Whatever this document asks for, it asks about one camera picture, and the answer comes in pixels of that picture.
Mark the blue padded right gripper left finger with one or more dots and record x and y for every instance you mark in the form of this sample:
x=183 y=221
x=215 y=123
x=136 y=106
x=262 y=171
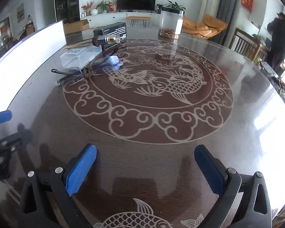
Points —
x=78 y=168

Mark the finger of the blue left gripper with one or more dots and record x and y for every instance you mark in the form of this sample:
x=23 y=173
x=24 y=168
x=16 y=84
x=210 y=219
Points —
x=5 y=116

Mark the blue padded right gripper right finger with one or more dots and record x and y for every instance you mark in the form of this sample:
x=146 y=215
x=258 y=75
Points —
x=212 y=169

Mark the white storage bin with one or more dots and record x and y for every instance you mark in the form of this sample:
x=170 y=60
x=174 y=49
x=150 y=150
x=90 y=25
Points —
x=30 y=53

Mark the clear plastic case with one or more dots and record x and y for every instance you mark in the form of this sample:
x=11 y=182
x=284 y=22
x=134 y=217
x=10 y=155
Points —
x=79 y=57

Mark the cardboard box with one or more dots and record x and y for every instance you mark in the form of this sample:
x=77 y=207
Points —
x=77 y=26

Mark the small gold perfume bottle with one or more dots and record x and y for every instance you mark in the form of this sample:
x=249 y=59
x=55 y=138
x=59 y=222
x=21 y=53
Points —
x=105 y=39

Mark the wooden dining chair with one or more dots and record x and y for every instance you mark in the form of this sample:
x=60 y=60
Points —
x=248 y=46

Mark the black rectangular box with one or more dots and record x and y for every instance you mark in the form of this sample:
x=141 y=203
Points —
x=118 y=28

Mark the white tv cabinet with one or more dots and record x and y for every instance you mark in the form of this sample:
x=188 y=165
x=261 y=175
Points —
x=110 y=18

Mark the red flowers in vase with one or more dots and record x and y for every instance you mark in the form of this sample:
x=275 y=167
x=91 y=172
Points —
x=87 y=7

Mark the black display cabinet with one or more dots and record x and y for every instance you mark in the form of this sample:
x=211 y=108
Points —
x=67 y=10

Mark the orange lounge chair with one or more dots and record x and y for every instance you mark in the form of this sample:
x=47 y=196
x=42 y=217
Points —
x=208 y=28

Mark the wooden bench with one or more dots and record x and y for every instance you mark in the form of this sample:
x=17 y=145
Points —
x=134 y=19

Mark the clear cylindrical jar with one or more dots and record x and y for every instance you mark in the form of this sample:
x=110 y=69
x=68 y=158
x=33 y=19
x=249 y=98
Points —
x=171 y=21

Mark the person in dark clothes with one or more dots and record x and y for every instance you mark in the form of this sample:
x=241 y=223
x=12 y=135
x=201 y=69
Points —
x=276 y=29

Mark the black flat television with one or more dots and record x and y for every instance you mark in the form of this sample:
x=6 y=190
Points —
x=144 y=5

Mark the green potted plant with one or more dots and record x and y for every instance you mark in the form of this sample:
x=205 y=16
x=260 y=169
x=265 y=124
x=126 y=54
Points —
x=175 y=5

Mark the thin frame eyeglasses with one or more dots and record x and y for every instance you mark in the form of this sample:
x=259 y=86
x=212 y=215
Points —
x=104 y=66

